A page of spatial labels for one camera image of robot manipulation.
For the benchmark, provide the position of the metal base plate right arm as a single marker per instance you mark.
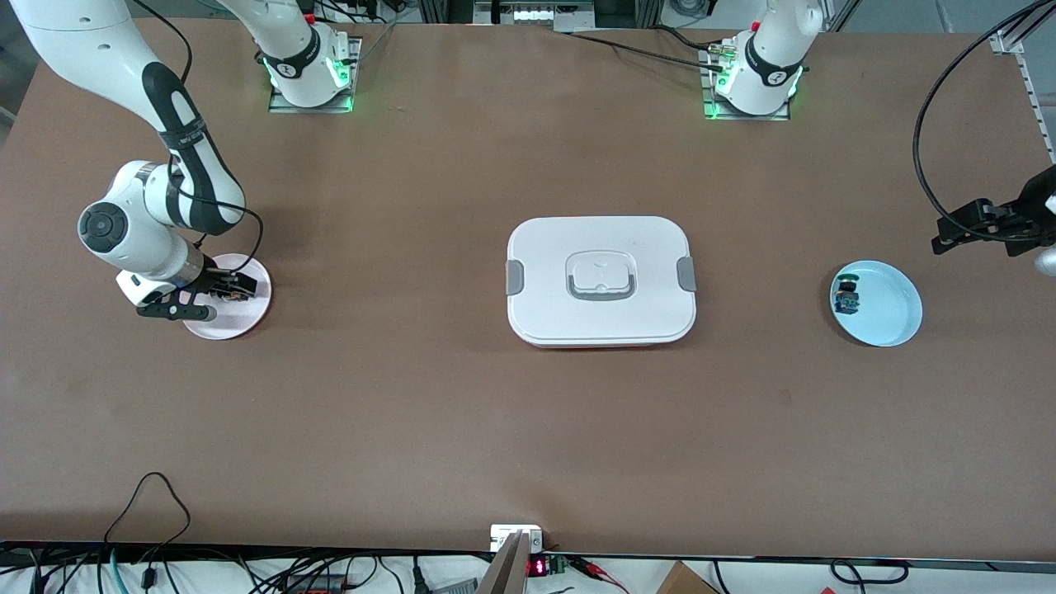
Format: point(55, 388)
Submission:
point(355, 82)

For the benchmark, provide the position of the light blue round plate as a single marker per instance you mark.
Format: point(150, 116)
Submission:
point(889, 309)

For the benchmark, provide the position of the white lunch box grey clips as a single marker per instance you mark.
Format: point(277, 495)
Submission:
point(602, 323)

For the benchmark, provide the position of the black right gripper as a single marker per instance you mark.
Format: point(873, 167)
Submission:
point(215, 280)

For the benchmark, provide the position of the grey slanted bar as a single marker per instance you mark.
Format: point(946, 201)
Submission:
point(505, 573)

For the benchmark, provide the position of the aluminium frame structure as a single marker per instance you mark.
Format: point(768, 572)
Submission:
point(536, 12)

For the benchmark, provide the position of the pink round plate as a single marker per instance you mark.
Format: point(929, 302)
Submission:
point(233, 323)

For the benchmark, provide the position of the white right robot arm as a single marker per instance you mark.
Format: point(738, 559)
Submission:
point(82, 41)

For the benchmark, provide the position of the green push button switch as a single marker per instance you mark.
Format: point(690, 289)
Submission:
point(846, 301)

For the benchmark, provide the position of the red clip test leads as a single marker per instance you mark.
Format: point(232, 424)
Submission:
point(598, 569)

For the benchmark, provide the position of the small white socket box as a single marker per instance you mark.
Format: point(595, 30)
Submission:
point(505, 535)

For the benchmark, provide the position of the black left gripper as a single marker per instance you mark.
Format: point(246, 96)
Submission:
point(1034, 200)

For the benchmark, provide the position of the black power adapter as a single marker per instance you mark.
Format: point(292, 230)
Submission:
point(318, 584)

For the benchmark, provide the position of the red digit display module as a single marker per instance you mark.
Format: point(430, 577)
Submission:
point(536, 568)

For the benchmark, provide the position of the brown cardboard box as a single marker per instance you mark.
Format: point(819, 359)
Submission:
point(685, 582)

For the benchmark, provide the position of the metal base plate left arm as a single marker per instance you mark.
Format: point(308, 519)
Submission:
point(707, 107)

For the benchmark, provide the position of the perforated aluminium profile rail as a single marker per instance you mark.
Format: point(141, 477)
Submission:
point(1011, 40)

